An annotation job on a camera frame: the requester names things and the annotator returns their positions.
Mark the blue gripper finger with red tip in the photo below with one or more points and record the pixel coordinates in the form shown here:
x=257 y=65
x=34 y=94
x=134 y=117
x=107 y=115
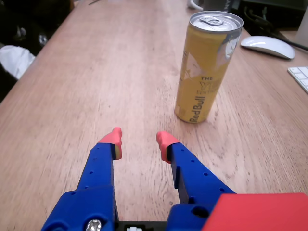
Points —
x=192 y=173
x=98 y=168

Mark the yellow Red Bull can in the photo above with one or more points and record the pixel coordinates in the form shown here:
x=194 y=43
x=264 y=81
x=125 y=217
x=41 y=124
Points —
x=204 y=72

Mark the white crumpled bag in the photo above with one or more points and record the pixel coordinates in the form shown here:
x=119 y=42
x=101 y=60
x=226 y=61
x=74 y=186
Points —
x=16 y=60

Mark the white keyboard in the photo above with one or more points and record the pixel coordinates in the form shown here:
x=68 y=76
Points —
x=300 y=74

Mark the white computer mouse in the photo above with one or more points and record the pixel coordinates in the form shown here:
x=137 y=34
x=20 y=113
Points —
x=267 y=47

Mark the black backpack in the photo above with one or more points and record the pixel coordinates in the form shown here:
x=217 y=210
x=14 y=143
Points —
x=24 y=19

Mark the white mug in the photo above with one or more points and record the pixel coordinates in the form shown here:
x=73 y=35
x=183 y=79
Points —
x=196 y=6

